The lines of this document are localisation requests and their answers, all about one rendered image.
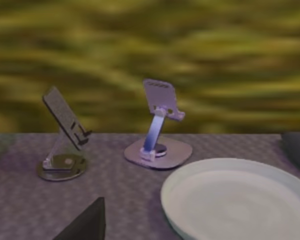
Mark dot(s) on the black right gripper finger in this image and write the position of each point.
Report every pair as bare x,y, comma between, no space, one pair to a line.
90,222

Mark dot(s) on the white round plate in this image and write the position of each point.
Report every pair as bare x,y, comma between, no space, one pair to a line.
237,200

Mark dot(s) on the black round-base phone stand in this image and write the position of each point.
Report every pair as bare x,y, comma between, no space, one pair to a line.
62,160

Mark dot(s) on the silver square-base phone stand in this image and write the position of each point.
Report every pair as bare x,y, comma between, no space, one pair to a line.
157,150

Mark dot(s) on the dark grey rounded object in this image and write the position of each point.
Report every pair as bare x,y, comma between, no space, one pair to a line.
298,150

